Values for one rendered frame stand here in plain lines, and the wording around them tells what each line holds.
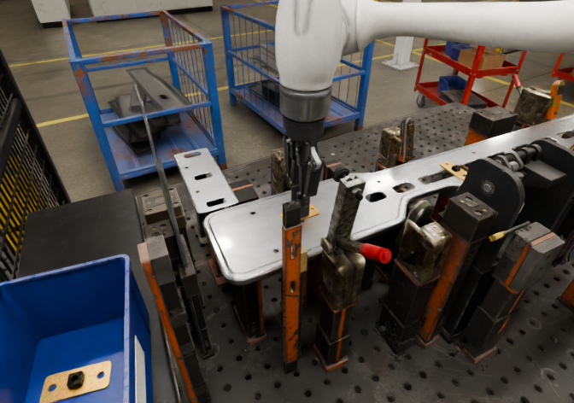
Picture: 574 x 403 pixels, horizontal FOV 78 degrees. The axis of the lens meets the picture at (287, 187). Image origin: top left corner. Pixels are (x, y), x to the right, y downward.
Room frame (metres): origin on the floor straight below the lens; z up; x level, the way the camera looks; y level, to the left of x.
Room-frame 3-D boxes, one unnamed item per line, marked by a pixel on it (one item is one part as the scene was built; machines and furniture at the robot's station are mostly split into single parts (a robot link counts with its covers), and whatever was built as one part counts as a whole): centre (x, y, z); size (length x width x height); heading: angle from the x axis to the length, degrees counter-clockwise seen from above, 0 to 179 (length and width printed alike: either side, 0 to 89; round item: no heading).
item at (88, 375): (0.23, 0.28, 1.04); 0.08 x 0.04 x 0.01; 106
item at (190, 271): (0.49, 0.21, 0.85); 0.12 x 0.03 x 0.30; 25
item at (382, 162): (0.93, -0.32, 0.87); 0.12 x 0.09 x 0.35; 25
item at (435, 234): (0.50, -0.27, 0.88); 0.11 x 0.09 x 0.37; 25
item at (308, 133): (0.60, -0.03, 1.21); 0.08 x 0.07 x 0.09; 25
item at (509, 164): (0.57, -0.45, 0.94); 0.18 x 0.13 x 0.49; 115
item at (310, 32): (0.61, -0.04, 1.39); 0.13 x 0.11 x 0.16; 163
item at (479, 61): (3.21, -1.63, 0.49); 0.81 x 0.47 x 0.97; 14
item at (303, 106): (0.60, -0.03, 1.29); 0.09 x 0.09 x 0.06
